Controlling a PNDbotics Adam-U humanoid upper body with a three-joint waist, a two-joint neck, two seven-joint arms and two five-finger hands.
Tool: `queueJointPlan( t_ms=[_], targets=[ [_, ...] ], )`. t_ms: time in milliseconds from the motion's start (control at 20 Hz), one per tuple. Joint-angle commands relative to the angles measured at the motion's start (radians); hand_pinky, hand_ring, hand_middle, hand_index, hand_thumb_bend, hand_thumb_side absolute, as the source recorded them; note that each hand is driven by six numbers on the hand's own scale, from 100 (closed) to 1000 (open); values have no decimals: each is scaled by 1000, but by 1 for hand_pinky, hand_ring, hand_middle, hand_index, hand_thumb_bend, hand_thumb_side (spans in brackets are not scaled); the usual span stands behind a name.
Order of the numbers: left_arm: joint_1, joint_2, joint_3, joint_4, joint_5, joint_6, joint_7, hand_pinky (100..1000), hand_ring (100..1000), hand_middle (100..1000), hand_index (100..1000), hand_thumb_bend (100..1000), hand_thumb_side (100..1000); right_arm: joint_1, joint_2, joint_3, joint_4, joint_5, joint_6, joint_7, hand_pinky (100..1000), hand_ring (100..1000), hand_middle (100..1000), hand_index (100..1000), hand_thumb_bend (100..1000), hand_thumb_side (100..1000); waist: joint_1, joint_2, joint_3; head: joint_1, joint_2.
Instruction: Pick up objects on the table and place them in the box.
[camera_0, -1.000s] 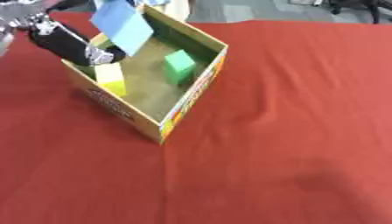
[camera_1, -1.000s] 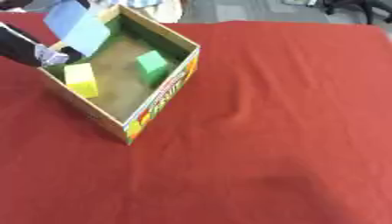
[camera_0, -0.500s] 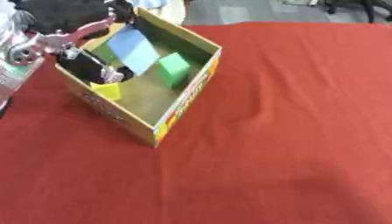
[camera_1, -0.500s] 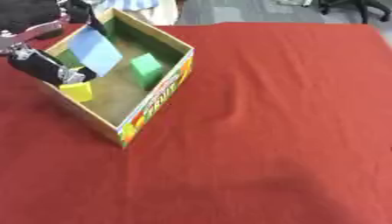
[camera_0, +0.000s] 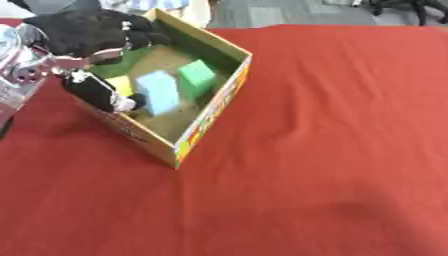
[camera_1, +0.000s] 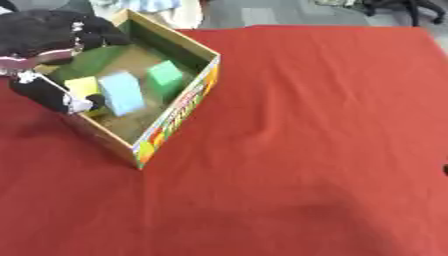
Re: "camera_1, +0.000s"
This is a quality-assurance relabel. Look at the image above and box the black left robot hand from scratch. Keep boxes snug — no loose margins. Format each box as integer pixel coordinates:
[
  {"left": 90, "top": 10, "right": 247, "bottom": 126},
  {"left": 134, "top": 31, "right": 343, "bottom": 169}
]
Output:
[{"left": 0, "top": 9, "right": 133, "bottom": 116}]

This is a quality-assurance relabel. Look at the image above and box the tan cardboard box green inside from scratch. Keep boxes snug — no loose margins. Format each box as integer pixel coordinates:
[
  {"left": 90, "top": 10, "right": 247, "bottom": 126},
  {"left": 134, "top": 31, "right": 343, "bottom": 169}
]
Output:
[{"left": 31, "top": 8, "right": 223, "bottom": 170}]

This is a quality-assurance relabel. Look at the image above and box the light blue block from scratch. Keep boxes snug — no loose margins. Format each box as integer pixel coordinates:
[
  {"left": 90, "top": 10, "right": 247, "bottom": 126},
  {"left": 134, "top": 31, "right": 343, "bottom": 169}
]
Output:
[{"left": 96, "top": 71, "right": 147, "bottom": 117}]

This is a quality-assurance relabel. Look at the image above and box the person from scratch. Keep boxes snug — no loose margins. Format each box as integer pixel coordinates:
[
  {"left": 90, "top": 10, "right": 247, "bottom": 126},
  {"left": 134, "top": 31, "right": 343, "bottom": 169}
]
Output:
[{"left": 92, "top": 0, "right": 205, "bottom": 30}]

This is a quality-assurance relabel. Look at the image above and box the yellow block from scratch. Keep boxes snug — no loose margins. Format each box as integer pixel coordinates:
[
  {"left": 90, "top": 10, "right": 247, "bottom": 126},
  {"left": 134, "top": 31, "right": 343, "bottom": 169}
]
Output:
[{"left": 61, "top": 75, "right": 112, "bottom": 118}]

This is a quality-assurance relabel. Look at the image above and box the black office chair base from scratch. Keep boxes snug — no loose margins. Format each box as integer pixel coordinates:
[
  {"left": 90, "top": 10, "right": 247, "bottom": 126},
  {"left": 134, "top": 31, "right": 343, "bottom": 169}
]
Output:
[{"left": 360, "top": 0, "right": 448, "bottom": 28}]

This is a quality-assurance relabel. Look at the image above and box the green block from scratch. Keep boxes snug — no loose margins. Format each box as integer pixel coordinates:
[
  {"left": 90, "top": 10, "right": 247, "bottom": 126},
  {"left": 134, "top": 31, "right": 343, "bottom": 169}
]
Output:
[{"left": 143, "top": 59, "right": 186, "bottom": 102}]

